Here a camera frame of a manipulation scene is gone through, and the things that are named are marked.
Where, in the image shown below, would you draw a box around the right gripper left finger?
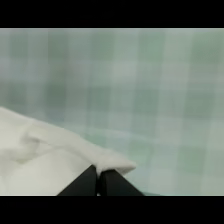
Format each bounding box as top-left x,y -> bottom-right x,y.
57,164 -> 98,197

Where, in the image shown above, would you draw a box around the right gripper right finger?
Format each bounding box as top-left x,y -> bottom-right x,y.
99,168 -> 145,197

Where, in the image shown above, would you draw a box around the white shirt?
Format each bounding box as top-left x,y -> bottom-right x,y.
0,106 -> 137,197

